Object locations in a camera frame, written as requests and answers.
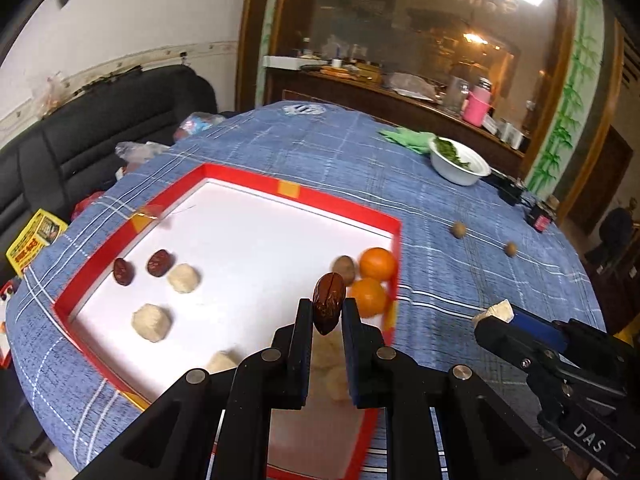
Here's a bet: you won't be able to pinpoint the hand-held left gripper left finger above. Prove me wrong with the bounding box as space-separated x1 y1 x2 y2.
75 297 315 480

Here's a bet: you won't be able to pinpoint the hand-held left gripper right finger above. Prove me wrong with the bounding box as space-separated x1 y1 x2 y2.
341 297 578 480

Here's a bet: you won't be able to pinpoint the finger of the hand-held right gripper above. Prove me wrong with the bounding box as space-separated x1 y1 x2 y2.
475 317 566 386
512 308 568 353

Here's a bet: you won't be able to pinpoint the pale beige cake chunk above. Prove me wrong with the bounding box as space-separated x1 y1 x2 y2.
472 299 516 324

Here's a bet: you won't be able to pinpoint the red date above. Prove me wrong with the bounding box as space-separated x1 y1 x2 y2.
312 272 347 336
113 257 135 287
147 249 174 277

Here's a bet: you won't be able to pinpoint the red box with white inside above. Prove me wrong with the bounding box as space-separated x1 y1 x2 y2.
52 162 402 480

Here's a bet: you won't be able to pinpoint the beige crumbly rice cake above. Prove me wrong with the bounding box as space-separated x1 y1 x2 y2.
167 263 201 294
312 332 351 401
132 304 171 343
206 350 238 375

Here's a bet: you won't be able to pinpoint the orange tangerine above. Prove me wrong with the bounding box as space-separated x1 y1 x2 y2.
359 246 399 281
347 278 389 318

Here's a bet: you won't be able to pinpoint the blue plaid tablecloth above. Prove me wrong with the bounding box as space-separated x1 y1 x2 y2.
5 101 608 480

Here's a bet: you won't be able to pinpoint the small black device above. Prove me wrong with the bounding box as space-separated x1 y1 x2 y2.
525 200 557 233
495 172 526 206

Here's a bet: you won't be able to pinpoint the white bowl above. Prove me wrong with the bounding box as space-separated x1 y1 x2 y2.
428 136 492 186

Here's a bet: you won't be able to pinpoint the green leafy vegetables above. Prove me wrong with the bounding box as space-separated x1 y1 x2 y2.
434 139 471 165

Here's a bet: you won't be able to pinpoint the pink plastic cup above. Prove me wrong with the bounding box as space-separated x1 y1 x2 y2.
462 85 492 126

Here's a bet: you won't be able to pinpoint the small white printed packet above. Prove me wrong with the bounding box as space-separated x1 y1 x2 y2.
282 102 326 117

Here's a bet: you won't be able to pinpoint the clear drinking glass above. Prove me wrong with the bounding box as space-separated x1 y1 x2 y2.
445 76 468 113

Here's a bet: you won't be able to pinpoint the colourful plastic bag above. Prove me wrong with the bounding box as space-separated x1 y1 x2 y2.
175 111 226 141

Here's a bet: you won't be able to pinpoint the wooden sideboard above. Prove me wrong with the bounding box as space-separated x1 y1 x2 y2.
262 67 531 181

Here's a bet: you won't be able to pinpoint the clear plastic bag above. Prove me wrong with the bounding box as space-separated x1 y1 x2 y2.
115 141 168 163

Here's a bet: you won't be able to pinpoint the red plastic bag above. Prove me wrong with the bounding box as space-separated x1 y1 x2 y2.
70 191 106 221

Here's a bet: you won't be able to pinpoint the yellow printed packet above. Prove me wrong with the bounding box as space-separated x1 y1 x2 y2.
6 208 68 277

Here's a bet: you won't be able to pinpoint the long white box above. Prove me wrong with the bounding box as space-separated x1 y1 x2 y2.
263 55 321 70

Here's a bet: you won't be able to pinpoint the black sofa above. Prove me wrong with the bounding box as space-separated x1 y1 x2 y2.
0 65 218 221

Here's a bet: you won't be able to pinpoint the bamboo painted wall panel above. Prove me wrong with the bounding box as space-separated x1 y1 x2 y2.
527 0 606 196

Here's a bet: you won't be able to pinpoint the large wall mirror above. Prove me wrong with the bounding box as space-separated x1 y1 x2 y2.
295 0 571 111

